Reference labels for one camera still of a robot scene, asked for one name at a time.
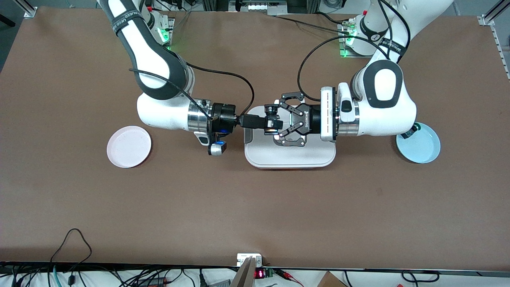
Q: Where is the light blue round plate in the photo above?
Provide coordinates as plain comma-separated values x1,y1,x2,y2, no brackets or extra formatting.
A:
396,122,441,164

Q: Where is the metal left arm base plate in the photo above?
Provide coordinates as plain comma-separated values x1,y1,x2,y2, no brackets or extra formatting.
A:
339,22,382,59

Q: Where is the black looped cable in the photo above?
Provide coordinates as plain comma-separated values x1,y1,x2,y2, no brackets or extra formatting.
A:
50,228,92,265

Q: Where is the black coiled floor cable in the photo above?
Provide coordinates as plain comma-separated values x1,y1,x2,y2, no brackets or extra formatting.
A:
402,270,439,283

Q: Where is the silver perforated edge rail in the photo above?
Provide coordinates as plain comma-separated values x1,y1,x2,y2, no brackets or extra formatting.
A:
493,26,510,80

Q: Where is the beige wedge board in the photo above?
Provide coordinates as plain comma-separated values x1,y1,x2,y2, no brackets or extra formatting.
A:
230,257,256,287

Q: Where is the white lidded lunch box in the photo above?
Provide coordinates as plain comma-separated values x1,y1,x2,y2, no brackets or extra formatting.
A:
243,105,337,170

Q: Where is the pink round plate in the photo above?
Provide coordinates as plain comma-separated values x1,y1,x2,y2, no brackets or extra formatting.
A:
107,126,152,168

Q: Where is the silver table corner bracket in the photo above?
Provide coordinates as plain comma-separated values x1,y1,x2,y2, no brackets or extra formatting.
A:
480,0,510,26

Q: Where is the brown cardboard piece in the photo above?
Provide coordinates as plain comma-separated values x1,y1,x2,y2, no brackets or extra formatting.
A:
317,271,348,287

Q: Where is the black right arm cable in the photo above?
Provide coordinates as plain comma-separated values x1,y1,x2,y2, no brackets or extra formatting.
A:
129,62,255,120

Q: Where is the small white box device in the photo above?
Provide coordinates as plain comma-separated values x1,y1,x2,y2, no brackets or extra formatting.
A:
237,254,263,267

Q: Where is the thin black table cable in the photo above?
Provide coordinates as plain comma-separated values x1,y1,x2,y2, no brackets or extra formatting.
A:
275,12,355,35

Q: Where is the small dark object on blue plate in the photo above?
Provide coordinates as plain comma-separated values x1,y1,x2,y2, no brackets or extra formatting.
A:
400,124,422,139

